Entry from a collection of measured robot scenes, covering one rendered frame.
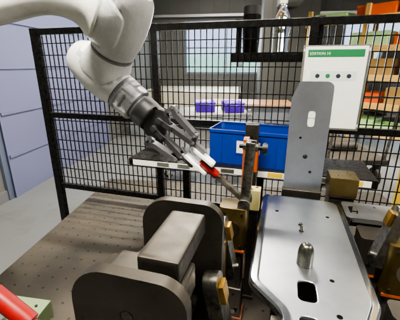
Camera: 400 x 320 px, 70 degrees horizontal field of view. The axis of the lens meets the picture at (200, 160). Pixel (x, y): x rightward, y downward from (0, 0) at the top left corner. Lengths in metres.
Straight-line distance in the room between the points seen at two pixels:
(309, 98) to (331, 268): 0.49
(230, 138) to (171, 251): 0.77
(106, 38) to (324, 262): 0.64
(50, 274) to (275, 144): 0.90
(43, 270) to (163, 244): 0.89
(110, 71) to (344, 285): 0.65
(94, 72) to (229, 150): 0.56
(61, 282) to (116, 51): 0.77
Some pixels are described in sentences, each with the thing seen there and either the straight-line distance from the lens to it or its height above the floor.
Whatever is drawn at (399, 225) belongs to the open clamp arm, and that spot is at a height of 1.09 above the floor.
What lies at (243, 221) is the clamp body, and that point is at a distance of 0.73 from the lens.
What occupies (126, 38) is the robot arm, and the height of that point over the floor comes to 1.44.
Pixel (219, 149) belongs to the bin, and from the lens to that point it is 1.08.
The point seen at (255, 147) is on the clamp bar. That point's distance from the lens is 0.67.
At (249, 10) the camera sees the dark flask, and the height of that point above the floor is 1.59.
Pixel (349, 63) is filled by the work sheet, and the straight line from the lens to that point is 1.22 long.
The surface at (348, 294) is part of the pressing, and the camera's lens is 0.62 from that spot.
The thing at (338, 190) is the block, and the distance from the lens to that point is 0.98.
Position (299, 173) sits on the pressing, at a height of 1.05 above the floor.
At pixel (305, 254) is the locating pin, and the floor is 1.03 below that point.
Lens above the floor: 1.38
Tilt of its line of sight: 18 degrees down
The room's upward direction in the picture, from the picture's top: straight up
